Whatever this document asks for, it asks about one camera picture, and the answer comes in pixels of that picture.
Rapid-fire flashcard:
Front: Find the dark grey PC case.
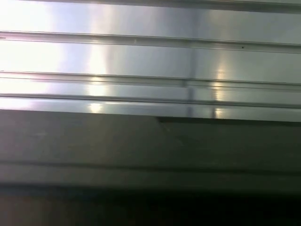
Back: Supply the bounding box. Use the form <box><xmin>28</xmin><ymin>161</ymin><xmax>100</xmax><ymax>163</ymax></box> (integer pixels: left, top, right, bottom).
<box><xmin>0</xmin><ymin>108</ymin><xmax>301</xmax><ymax>226</ymax></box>

